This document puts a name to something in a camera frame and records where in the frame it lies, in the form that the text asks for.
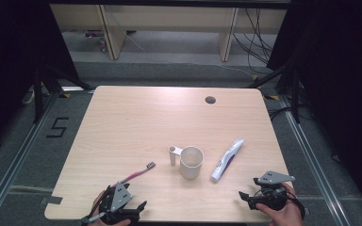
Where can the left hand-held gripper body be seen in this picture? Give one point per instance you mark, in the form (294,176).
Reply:
(121,196)

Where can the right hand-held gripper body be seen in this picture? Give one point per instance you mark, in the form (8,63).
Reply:
(273,194)

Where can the pink toothbrush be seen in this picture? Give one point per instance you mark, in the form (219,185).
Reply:
(135,174)

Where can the white purple toothpaste tube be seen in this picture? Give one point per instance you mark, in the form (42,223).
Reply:
(227,160)

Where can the person's right hand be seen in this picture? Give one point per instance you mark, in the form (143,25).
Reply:
(287,215)

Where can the person's left hand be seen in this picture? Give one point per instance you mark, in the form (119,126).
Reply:
(95,205)

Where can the yellow black tape piece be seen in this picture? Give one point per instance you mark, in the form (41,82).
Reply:
(271,97)

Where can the grey table grommet hole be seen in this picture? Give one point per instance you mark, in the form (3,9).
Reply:
(210,100)

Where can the black metal stand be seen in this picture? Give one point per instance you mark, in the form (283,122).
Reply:
(38,94)
(295,94)

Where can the colourful items under bench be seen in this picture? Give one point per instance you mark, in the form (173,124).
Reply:
(102,42)

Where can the metal floor rail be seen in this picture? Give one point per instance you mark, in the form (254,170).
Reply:
(15,160)
(314,163)

